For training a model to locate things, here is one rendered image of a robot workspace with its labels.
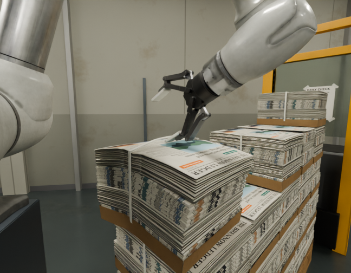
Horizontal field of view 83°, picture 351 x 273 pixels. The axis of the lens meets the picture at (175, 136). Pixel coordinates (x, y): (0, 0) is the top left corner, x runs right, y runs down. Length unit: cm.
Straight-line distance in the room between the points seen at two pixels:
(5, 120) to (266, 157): 86
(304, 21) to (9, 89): 54
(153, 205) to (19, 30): 46
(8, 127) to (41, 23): 24
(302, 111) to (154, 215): 123
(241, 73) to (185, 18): 292
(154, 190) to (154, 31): 287
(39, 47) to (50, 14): 8
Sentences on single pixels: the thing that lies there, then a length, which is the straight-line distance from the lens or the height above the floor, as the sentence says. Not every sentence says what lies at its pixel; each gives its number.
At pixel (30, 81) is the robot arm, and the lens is 53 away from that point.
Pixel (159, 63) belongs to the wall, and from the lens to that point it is 308.
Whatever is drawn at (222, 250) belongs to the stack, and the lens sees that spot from 59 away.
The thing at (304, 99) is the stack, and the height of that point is 124.
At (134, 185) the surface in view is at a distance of 53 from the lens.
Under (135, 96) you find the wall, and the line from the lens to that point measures 301.
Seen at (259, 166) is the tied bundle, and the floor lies 93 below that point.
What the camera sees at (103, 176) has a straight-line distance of 66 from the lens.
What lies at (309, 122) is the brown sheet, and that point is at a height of 110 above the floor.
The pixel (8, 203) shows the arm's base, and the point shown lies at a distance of 46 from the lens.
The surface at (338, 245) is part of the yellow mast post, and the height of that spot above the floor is 7.
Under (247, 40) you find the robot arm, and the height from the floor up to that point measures 130.
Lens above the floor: 118
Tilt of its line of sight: 8 degrees down
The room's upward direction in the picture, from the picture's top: straight up
